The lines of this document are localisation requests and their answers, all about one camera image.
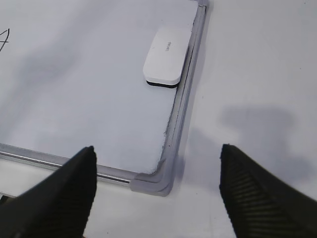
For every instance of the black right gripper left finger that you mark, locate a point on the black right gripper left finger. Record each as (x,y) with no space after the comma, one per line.
(57,207)

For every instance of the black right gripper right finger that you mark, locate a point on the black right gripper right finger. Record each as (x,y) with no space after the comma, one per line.
(258,204)

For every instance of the white rectangular whiteboard eraser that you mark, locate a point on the white rectangular whiteboard eraser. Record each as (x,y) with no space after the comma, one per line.
(166,57)

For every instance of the white whiteboard with aluminium frame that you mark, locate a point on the white whiteboard with aluminium frame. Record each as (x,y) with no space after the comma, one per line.
(71,76)

